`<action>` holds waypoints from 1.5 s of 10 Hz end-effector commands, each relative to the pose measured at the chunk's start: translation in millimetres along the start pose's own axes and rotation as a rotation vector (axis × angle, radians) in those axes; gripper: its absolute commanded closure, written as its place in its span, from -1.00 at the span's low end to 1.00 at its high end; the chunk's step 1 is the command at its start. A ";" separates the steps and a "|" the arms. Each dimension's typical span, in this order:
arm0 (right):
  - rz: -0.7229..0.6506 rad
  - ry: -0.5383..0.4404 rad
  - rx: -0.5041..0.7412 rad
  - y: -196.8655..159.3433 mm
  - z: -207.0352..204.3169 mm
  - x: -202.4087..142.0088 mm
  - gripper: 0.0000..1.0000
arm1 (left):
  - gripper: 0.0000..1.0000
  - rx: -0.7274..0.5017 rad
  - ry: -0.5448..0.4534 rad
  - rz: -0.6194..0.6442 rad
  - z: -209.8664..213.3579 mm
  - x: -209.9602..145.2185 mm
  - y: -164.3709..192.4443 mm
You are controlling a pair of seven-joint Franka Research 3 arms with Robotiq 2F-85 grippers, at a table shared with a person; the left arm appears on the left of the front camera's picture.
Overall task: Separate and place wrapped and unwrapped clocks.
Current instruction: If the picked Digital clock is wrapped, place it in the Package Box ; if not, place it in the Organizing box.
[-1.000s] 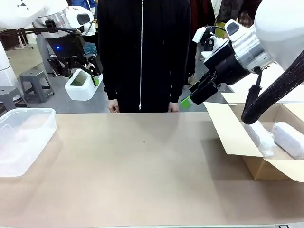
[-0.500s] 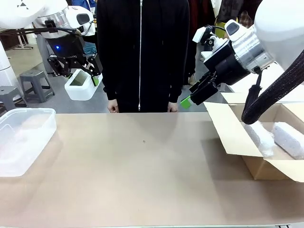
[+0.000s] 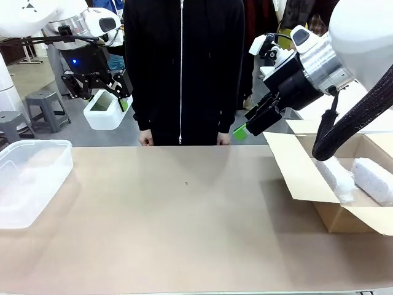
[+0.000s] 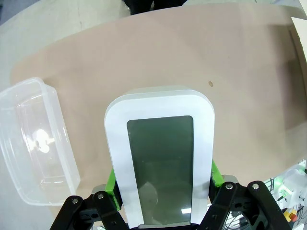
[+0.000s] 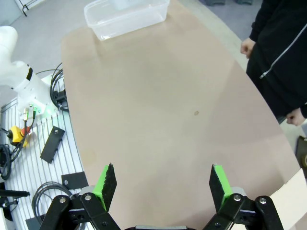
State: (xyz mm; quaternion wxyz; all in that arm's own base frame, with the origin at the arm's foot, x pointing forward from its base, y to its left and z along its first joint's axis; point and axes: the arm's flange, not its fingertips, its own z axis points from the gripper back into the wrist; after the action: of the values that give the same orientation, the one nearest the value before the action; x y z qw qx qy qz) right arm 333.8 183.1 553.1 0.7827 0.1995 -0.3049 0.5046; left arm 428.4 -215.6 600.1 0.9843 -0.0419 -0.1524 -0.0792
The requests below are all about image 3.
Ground person right forearm black sleeve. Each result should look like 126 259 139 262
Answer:
122 45 154 133

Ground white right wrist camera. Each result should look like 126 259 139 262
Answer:
249 33 295 81

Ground person right hand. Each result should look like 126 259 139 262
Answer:
138 128 154 147

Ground bystander plaid shirt orange trousers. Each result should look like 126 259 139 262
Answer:
306 14 330 35

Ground plain white bubble-wrapped clock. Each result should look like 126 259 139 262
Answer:
314 156 357 205

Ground person torso black zip hoodie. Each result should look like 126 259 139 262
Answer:
122 0 246 146

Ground bystander in blue jacket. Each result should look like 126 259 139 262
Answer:
91 0 126 73

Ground unwrapped white digital clock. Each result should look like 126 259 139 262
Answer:
83 88 133 131

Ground grey plastic stool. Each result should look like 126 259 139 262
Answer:
24 90 72 133
0 111 35 141

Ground bubble-wrapped clock with dark label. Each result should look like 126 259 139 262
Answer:
352 157 393 208

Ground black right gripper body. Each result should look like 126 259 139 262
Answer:
263 52 325 110

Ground black braided cable sleeve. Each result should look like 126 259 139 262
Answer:
311 64 393 162

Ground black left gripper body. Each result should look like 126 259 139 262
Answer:
60 44 110 89

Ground brown cardboard box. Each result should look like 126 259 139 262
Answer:
262 119 393 237

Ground person left forearm black sleeve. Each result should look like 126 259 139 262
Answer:
217 45 246 135

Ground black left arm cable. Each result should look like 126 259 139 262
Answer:
0 34 105 45

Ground clear plastic storage bin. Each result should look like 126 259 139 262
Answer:
0 140 74 230

